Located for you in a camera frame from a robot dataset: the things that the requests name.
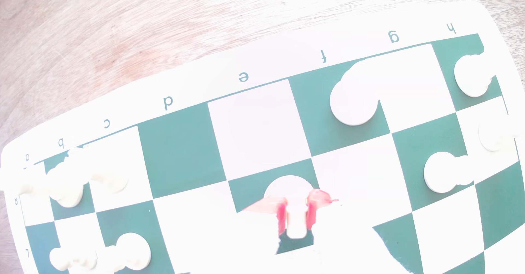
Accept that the white chess piece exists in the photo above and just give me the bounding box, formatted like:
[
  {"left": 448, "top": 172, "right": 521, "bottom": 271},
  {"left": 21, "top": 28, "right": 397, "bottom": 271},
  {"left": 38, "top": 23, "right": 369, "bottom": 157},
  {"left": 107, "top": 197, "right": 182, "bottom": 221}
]
[
  {"left": 330, "top": 60, "right": 380, "bottom": 126},
  {"left": 423, "top": 151, "right": 477, "bottom": 194},
  {"left": 44, "top": 147, "right": 94, "bottom": 208},
  {"left": 97, "top": 232, "right": 152, "bottom": 273},
  {"left": 454, "top": 52, "right": 498, "bottom": 98},
  {"left": 90, "top": 171, "right": 129, "bottom": 194},
  {"left": 49, "top": 247, "right": 98, "bottom": 272},
  {"left": 0, "top": 164, "right": 46, "bottom": 198},
  {"left": 478, "top": 113, "right": 525, "bottom": 152}
]

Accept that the white chess pawn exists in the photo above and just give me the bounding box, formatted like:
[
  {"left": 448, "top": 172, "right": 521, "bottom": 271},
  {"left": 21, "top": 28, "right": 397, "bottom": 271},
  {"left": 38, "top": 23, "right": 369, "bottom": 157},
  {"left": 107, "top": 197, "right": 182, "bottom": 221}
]
[{"left": 264, "top": 175, "right": 317, "bottom": 240}]

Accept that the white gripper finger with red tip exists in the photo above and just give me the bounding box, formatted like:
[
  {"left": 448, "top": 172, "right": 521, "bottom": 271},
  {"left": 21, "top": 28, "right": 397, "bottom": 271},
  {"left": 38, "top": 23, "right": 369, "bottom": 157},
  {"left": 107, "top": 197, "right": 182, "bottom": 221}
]
[
  {"left": 193, "top": 196, "right": 288, "bottom": 274},
  {"left": 305, "top": 189, "right": 411, "bottom": 274}
]

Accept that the green and white chess mat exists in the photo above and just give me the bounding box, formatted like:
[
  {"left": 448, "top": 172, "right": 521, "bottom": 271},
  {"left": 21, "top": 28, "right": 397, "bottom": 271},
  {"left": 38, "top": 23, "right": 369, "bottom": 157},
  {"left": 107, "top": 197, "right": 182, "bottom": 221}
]
[{"left": 0, "top": 0, "right": 525, "bottom": 274}]

